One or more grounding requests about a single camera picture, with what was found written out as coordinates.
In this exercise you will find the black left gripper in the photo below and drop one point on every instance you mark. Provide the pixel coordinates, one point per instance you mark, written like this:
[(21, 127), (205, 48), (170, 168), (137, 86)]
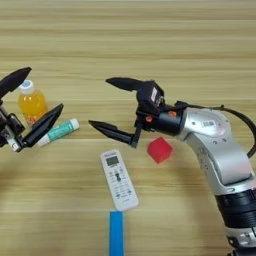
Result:
[(11, 126)]

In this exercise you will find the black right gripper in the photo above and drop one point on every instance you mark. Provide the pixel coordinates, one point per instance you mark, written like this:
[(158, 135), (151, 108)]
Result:
[(163, 121)]

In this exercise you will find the orange juice bottle white cap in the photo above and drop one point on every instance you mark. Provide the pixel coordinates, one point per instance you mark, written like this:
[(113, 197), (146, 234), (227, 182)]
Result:
[(31, 103)]

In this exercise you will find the green and white tube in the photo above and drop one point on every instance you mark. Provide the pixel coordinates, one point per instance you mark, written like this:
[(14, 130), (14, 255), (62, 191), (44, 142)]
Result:
[(61, 130)]

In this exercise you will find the red cube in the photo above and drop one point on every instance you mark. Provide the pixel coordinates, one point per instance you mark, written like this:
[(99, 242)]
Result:
[(160, 150)]

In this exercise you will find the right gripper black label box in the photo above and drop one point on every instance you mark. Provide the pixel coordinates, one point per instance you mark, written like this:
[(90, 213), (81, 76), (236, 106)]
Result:
[(150, 96)]

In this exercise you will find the white remote control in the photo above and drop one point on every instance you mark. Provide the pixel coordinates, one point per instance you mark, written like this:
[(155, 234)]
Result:
[(120, 183)]

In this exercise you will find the blue tape strip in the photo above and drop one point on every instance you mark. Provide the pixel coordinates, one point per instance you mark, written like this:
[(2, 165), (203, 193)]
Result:
[(116, 233)]

